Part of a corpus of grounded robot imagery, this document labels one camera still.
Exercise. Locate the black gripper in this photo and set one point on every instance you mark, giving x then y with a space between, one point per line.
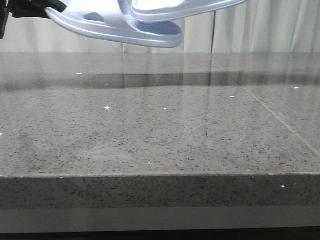
26 11

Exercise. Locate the light blue slipper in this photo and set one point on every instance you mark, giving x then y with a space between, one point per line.
111 20
153 11

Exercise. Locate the pale curtain right panel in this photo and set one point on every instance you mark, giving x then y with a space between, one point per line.
268 26

